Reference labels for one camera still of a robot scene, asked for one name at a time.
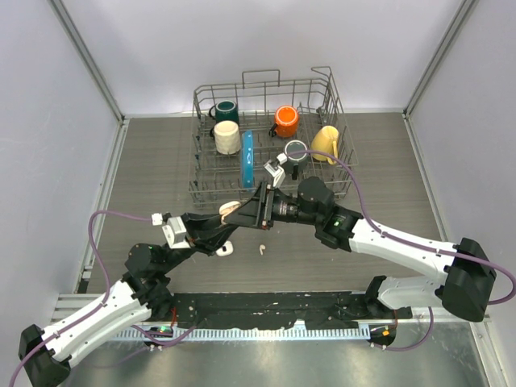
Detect white earbud charging case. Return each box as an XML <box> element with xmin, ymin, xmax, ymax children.
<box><xmin>215</xmin><ymin>240</ymin><xmax>234</xmax><ymax>257</ymax></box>

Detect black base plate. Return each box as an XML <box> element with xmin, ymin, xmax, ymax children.
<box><xmin>171</xmin><ymin>291</ymin><xmax>413</xmax><ymax>331</ymax></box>

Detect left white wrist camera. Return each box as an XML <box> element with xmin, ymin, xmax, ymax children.
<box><xmin>151</xmin><ymin>213</ymin><xmax>190</xmax><ymax>249</ymax></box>

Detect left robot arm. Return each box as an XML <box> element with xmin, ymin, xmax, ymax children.
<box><xmin>17</xmin><ymin>213</ymin><xmax>237</xmax><ymax>386</ymax></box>

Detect grey mug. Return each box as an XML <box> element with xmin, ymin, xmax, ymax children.
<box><xmin>282</xmin><ymin>139</ymin><xmax>309</xmax><ymax>181</ymax></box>

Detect white slotted cable duct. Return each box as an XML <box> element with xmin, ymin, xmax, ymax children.
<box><xmin>109</xmin><ymin>321</ymin><xmax>370</xmax><ymax>342</ymax></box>

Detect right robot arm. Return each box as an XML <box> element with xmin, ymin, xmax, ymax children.
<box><xmin>219</xmin><ymin>177</ymin><xmax>497</xmax><ymax>323</ymax></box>

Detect beige earbud case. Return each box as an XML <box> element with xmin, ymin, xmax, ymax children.
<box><xmin>218</xmin><ymin>201</ymin><xmax>241</xmax><ymax>223</ymax></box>

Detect cream textured mug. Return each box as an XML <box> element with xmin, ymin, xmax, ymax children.
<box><xmin>210</xmin><ymin>120</ymin><xmax>241</xmax><ymax>155</ymax></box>

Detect yellow mug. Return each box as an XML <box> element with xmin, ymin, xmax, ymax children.
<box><xmin>310</xmin><ymin>126</ymin><xmax>339</xmax><ymax>158</ymax></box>

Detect grey wire dish rack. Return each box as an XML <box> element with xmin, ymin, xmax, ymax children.
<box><xmin>188</xmin><ymin>66</ymin><xmax>358</xmax><ymax>208</ymax></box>

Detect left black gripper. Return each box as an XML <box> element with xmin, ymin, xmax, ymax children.
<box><xmin>160</xmin><ymin>212</ymin><xmax>236</xmax><ymax>274</ymax></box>

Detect dark green mug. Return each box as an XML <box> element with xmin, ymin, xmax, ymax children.
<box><xmin>208</xmin><ymin>100</ymin><xmax>239</xmax><ymax>124</ymax></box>

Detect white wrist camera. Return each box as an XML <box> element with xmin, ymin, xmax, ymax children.
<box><xmin>151</xmin><ymin>213</ymin><xmax>190</xmax><ymax>249</ymax></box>
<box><xmin>264</xmin><ymin>153</ymin><xmax>288</xmax><ymax>189</ymax></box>

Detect blue plate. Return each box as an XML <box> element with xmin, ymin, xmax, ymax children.
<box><xmin>240</xmin><ymin>131</ymin><xmax>254</xmax><ymax>189</ymax></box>

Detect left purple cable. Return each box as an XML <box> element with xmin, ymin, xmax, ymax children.
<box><xmin>7</xmin><ymin>209</ymin><xmax>198</xmax><ymax>387</ymax></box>

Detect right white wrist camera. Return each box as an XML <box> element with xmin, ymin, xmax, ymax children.
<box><xmin>264</xmin><ymin>153</ymin><xmax>288</xmax><ymax>189</ymax></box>

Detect orange mug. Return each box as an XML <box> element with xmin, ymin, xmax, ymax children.
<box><xmin>268</xmin><ymin>105</ymin><xmax>299</xmax><ymax>139</ymax></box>

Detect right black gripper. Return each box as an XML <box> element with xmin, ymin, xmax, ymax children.
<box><xmin>225</xmin><ymin>181</ymin><xmax>321</xmax><ymax>231</ymax></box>

